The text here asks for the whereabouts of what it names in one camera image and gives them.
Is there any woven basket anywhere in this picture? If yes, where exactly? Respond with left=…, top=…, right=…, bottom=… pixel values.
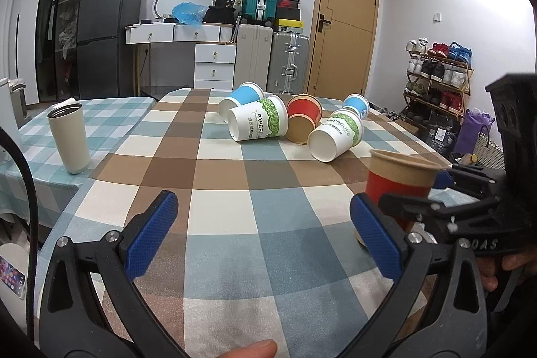
left=473, top=131, right=506, bottom=171

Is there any white drawer cabinet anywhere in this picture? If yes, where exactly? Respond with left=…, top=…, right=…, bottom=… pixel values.
left=193, top=43, right=237, bottom=91

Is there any red and brown paper cup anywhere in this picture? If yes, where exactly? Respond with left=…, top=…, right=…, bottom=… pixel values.
left=286, top=94, right=323, bottom=144
left=354, top=149, right=449, bottom=247

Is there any blue and white paper cup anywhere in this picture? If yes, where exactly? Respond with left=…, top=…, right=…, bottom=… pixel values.
left=343, top=94, right=370, bottom=120
left=218, top=82, right=266, bottom=124

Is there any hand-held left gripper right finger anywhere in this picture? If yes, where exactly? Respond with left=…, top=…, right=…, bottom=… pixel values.
left=349, top=193, right=491, bottom=358

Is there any glass door cabinet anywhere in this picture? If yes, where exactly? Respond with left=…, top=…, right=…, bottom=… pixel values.
left=34, top=0, right=103, bottom=105

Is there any blue plastic bag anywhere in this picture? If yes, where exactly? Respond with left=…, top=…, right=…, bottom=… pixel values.
left=172, top=1, right=207, bottom=27

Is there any white and green paper cup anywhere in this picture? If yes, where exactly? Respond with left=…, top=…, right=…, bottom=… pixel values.
left=307, top=110, right=364, bottom=163
left=228, top=95, right=290, bottom=142

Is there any person's left hand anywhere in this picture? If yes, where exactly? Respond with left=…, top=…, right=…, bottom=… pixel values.
left=218, top=339, right=278, bottom=358

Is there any dark grey refrigerator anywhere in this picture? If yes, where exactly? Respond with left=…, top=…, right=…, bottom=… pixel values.
left=77, top=0, right=147, bottom=101

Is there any black cable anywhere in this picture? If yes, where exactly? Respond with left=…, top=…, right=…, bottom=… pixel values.
left=0, top=127, right=41, bottom=358

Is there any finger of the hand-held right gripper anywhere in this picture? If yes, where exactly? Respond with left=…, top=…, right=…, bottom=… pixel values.
left=379, top=192, right=463, bottom=234
left=434, top=166, right=506, bottom=199

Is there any white steel tumbler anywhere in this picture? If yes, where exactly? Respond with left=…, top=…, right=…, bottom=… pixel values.
left=46, top=103, right=90, bottom=175

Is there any person's right hand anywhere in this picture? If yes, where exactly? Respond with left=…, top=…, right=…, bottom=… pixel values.
left=477, top=251, right=537, bottom=292

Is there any teal checkered tablecloth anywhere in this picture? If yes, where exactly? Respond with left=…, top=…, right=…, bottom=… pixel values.
left=0, top=96, right=158, bottom=228

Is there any silver suitcase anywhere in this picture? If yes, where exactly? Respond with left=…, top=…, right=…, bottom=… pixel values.
left=268, top=32, right=311, bottom=96

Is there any white appliance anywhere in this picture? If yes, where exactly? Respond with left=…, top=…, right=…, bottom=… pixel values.
left=0, top=77, right=29, bottom=162

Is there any shoe rack with shoes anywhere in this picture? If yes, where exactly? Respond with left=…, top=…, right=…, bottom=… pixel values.
left=403, top=38, right=473, bottom=126

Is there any white vanity table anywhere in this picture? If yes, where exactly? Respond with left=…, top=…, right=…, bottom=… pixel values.
left=125, top=22, right=234, bottom=94

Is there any wooden shoe rack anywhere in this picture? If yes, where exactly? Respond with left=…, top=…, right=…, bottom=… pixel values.
left=400, top=48, right=473, bottom=129

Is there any smartphone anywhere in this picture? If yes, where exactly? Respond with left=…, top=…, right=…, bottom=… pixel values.
left=0, top=255, right=27, bottom=300

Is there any yellow and black shoe box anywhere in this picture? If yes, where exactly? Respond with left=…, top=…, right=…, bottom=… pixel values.
left=277, top=18, right=304, bottom=34

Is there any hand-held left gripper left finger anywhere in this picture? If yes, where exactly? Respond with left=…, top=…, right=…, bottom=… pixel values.
left=39, top=190, right=189, bottom=358

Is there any oval vanity mirror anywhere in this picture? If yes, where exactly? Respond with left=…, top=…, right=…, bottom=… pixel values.
left=152, top=0, right=216, bottom=23

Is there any white suitcase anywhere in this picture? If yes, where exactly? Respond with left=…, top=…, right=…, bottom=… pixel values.
left=233, top=23, right=274, bottom=92

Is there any purple bag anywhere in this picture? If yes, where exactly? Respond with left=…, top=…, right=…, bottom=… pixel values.
left=455, top=108, right=496, bottom=156

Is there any black paper bag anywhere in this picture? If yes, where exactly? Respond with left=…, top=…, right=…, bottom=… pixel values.
left=425, top=112, right=462, bottom=154

